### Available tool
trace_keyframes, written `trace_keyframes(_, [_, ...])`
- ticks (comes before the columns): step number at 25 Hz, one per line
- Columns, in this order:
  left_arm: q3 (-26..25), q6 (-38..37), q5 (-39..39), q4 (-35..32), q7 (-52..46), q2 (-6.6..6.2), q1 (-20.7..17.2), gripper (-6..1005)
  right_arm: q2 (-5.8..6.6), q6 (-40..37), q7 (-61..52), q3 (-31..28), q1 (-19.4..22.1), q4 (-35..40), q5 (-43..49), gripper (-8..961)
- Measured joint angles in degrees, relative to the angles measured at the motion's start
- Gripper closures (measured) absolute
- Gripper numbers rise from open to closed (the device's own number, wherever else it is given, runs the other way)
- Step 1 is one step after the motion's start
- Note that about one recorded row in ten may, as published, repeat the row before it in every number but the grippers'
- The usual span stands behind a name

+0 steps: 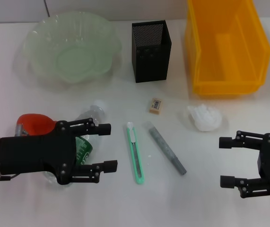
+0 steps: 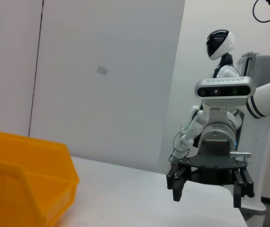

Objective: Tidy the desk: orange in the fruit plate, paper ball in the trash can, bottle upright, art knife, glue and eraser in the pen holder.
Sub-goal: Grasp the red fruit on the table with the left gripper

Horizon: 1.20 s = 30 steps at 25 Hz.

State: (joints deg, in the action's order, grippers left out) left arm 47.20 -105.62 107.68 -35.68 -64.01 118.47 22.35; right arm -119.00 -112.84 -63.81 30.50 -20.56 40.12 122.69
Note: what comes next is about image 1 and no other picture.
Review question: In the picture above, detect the red-orange toy fruit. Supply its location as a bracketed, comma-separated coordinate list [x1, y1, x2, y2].
[16, 113, 56, 137]

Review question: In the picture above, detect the yellow plastic bin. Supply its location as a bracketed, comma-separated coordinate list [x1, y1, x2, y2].
[184, 0, 270, 96]

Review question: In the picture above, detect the beige eraser with barcode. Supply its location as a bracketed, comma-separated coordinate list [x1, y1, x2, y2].
[148, 97, 163, 115]

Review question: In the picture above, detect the white paper ball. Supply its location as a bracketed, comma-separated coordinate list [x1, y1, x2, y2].
[187, 103, 222, 132]

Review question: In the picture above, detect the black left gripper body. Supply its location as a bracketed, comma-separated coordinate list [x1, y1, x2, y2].
[0, 120, 77, 185]

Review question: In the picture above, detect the grey marker pen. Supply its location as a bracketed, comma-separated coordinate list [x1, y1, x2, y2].
[145, 121, 187, 176]

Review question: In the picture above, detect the black mesh pen holder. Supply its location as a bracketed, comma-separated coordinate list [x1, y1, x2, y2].
[131, 19, 173, 83]

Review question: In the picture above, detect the green glass fruit plate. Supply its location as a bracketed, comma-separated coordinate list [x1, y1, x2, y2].
[22, 9, 123, 84]

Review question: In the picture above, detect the clear green-label water bottle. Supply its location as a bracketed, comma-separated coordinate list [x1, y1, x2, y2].
[44, 99, 107, 187]

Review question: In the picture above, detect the green utility knife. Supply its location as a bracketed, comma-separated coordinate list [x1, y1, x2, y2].
[126, 122, 146, 184]

